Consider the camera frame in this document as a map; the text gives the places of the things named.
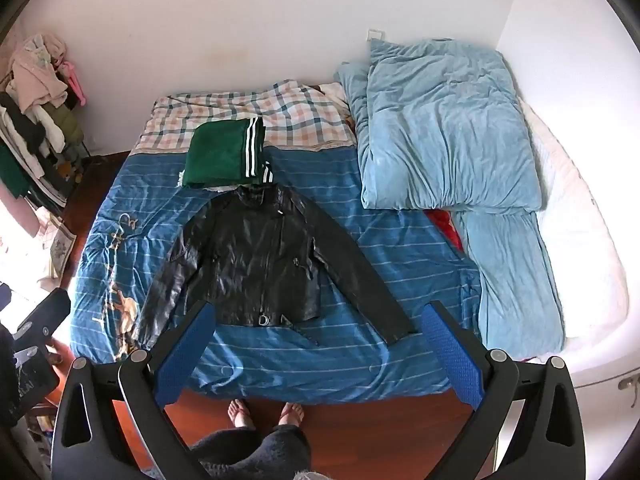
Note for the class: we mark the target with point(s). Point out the person's dark trousers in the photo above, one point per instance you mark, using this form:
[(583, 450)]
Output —
[(260, 452)]

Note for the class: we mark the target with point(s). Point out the green folded garment white stripes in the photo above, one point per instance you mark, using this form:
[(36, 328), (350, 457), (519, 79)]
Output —
[(215, 155)]

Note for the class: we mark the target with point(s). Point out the person's right foot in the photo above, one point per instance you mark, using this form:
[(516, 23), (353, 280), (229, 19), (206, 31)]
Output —
[(292, 414)]

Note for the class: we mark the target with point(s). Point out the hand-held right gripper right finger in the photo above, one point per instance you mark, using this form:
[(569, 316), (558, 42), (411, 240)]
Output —
[(452, 355)]

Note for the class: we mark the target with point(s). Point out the blue striped bed cover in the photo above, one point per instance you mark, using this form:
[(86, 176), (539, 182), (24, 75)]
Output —
[(400, 265)]

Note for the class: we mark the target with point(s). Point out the person's left hand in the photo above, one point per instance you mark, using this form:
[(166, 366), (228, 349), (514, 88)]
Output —
[(56, 352)]

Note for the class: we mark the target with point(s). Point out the plaid bed sheet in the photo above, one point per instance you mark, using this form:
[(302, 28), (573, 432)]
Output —
[(300, 120)]

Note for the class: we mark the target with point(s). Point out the clothes rack with clothes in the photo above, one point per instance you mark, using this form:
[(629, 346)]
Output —
[(30, 110)]

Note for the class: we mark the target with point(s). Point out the person's foot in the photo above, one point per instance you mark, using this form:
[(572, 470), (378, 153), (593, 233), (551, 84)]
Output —
[(241, 414), (292, 414)]

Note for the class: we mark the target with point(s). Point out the red cloth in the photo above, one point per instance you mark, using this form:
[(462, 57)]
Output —
[(444, 225)]

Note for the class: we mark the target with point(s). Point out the white wall socket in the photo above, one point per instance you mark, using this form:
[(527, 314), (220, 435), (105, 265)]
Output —
[(375, 35)]

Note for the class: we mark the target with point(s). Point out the person's left foot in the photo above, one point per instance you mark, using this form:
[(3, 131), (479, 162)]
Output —
[(241, 414)]

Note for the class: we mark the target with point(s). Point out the light blue duvet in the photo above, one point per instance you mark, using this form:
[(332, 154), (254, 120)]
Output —
[(440, 125)]

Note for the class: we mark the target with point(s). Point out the black leather jacket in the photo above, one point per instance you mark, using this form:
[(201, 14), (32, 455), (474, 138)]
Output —
[(250, 250)]

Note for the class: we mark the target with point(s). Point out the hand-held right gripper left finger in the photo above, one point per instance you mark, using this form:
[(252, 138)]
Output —
[(185, 355)]

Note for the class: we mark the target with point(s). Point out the beige printed tote bag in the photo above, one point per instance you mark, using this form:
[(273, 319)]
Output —
[(59, 250)]

